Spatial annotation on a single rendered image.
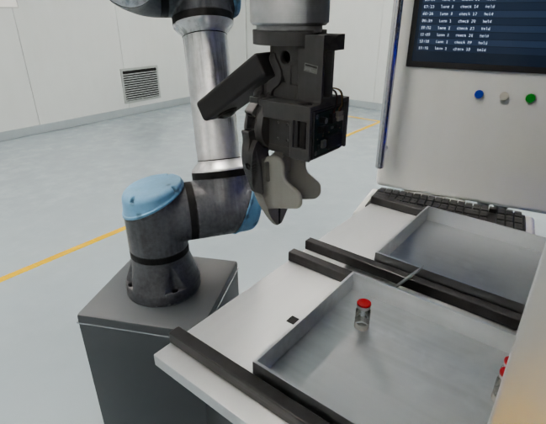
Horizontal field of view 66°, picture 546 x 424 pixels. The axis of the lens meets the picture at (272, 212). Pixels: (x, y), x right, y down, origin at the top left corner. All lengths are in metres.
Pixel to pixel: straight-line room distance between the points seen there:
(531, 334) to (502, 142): 1.07
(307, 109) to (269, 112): 0.04
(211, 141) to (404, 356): 0.50
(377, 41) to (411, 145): 5.15
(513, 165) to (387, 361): 0.84
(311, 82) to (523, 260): 0.64
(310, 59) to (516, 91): 0.94
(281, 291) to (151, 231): 0.26
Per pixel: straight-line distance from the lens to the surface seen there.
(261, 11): 0.41
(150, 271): 0.85
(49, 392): 1.95
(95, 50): 6.03
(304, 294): 0.73
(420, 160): 1.35
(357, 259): 0.80
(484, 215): 1.23
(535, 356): 0.29
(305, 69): 0.41
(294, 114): 0.40
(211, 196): 0.81
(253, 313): 0.69
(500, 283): 0.85
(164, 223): 0.80
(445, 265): 0.86
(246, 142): 0.44
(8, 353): 2.19
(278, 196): 0.46
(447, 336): 0.69
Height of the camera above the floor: 1.31
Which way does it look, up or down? 26 degrees down
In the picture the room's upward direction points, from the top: straight up
